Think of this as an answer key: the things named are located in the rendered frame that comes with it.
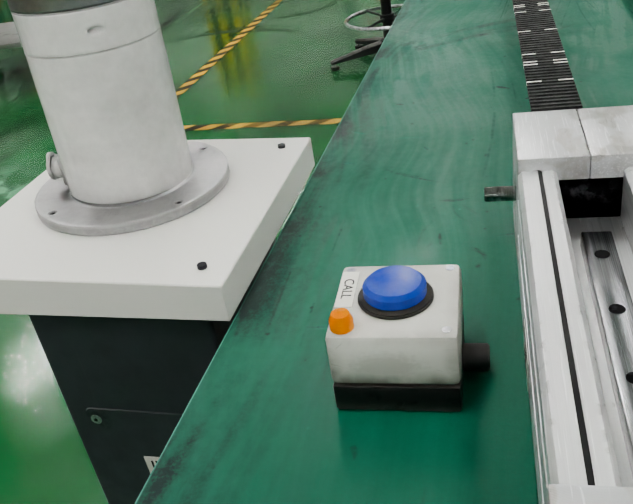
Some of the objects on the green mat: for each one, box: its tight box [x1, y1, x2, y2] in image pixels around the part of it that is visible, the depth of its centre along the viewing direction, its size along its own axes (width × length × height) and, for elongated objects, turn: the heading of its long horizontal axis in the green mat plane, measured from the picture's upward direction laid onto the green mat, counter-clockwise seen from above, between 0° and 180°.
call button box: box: [325, 265, 490, 412], centre depth 48 cm, size 8×10×6 cm
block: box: [484, 105, 633, 263], centre depth 58 cm, size 9×12×10 cm
